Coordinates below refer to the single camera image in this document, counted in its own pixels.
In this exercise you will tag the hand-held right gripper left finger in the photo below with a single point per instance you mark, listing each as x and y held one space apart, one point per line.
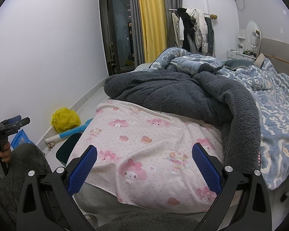
83 168

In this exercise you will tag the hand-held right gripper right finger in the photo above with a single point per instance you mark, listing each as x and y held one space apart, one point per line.
206 167

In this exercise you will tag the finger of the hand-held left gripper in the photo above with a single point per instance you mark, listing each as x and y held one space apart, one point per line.
19 124
13 119

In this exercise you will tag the dark teal trash bin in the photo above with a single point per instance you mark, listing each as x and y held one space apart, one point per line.
65 151

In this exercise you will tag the person's left hand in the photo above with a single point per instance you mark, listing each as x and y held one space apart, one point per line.
6 151

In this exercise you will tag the blue snack bag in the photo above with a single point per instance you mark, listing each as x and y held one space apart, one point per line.
20 139

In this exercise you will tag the person's grey fleece clothing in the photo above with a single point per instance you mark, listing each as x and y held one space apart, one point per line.
26 156

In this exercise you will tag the bed mattress with grey sheet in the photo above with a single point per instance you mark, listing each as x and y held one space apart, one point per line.
98 202

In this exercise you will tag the blue plush forked toy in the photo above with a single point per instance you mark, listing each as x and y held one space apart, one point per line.
69 132

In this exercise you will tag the yellow plastic bag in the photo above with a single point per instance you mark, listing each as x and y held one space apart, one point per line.
65 120

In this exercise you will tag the pink printed blanket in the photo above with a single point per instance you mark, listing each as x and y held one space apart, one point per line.
147 134

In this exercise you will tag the dark grey fleece blanket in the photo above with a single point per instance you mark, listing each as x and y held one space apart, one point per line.
171 91

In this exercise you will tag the blue patterned blanket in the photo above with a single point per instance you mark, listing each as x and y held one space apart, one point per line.
279 113

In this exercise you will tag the dark teal pillow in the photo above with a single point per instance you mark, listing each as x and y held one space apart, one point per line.
238 63

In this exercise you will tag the white dressing table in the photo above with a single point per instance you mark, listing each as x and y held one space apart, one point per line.
238 54

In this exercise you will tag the beige pillow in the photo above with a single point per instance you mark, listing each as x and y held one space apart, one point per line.
260 60

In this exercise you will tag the grey trousers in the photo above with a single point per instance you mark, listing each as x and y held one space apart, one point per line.
210 36

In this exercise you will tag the dark glass balcony door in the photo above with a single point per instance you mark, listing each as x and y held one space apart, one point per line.
120 41

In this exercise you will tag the white jacket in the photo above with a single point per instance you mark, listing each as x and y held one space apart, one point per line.
201 31

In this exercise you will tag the grey padded headboard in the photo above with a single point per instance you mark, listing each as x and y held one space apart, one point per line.
281 50

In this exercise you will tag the black garment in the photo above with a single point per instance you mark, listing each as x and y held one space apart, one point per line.
186 28

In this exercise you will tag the round white mirror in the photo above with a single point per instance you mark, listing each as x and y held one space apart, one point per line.
251 32

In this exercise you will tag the yellow curtain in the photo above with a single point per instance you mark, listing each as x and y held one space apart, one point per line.
151 16

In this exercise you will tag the clothes rack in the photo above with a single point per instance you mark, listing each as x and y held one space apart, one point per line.
172 9

